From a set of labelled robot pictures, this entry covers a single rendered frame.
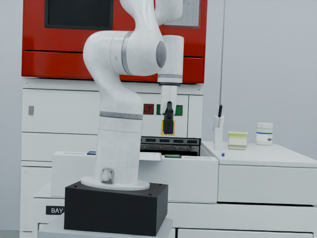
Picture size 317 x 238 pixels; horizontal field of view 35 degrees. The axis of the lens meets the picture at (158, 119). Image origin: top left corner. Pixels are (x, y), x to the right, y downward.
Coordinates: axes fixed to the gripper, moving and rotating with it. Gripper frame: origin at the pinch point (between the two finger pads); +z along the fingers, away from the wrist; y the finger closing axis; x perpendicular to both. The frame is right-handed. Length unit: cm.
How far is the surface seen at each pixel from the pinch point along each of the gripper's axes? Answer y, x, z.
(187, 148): -57, 12, 12
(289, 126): -206, 100, 9
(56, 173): 4.7, -36.3, 15.1
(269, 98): -206, 83, -11
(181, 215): 4.7, 5.3, 27.9
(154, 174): 4.7, -4.1, 14.3
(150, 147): -57, -5, 12
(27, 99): -58, -62, -7
